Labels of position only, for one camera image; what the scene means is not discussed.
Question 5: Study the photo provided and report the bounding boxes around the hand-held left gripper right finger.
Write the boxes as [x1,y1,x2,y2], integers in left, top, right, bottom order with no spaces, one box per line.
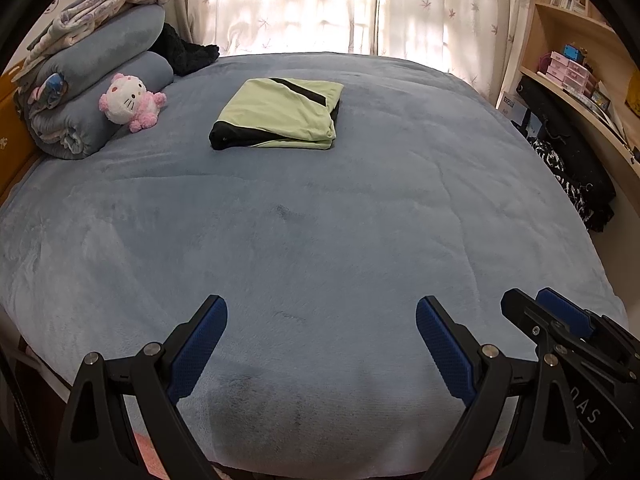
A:
[416,295,586,480]

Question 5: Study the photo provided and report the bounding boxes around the large rolled blue-grey blanket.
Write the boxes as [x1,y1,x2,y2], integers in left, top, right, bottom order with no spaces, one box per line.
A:
[27,5,168,107]

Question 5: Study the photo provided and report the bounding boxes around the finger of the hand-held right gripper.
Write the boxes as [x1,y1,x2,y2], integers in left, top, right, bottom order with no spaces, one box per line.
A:
[537,287,597,339]
[501,288,567,349]

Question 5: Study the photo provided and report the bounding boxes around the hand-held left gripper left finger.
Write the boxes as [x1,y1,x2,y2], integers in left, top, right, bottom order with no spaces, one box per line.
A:
[54,294,229,480]

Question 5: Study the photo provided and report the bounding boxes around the black and white patterned cloth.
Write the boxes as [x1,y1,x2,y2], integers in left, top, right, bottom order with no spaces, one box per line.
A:
[528,137,609,231]

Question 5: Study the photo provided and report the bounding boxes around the white leaf-print curtain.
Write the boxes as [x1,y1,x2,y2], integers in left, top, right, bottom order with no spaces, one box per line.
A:
[165,0,540,107]

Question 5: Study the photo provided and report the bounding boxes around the white cardboard box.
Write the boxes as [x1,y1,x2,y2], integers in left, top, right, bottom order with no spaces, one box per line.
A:
[497,91,531,126]

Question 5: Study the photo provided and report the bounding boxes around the green and black hooded jacket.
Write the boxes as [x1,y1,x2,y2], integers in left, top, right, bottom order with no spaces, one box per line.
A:
[208,77,346,152]

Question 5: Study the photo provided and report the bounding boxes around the small blue plush toy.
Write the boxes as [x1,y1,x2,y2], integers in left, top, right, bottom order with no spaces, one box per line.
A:
[32,72,69,106]

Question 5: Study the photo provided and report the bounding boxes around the black fuzzy cloth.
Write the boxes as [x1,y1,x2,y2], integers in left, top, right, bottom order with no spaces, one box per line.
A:
[150,22,221,77]

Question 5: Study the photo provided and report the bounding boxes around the grey pillows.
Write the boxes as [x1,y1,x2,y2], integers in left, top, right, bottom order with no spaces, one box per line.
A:
[22,52,175,161]

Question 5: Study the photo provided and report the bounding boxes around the blue-grey bed blanket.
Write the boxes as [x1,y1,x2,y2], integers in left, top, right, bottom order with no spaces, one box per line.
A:
[0,51,630,477]

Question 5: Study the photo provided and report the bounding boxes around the stack of pink boxes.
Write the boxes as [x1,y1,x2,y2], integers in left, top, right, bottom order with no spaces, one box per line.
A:
[544,50,599,94]

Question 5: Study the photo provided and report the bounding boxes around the wooden headboard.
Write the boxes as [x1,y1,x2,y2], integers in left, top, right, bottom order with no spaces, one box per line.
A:
[0,57,44,202]

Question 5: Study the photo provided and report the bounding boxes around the black bag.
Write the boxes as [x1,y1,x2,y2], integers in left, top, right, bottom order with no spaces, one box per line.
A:
[515,76,617,234]

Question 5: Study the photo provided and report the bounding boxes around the pink and white plush toy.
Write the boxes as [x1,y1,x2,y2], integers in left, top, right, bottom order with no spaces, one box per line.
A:
[98,73,167,134]

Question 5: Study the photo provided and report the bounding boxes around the wooden bookshelf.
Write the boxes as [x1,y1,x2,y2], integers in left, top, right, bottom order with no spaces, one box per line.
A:
[495,0,640,182]

